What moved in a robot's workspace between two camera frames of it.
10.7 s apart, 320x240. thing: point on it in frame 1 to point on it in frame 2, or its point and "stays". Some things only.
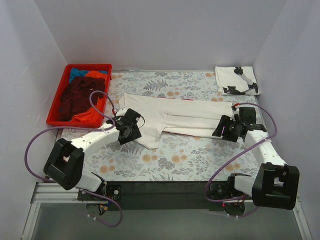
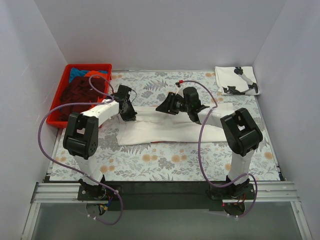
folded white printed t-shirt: [236, 80] stays
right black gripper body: [225, 131] to [171, 103]
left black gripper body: [133, 132] to [128, 114]
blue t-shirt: [75, 72] stays
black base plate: [156, 195] stays
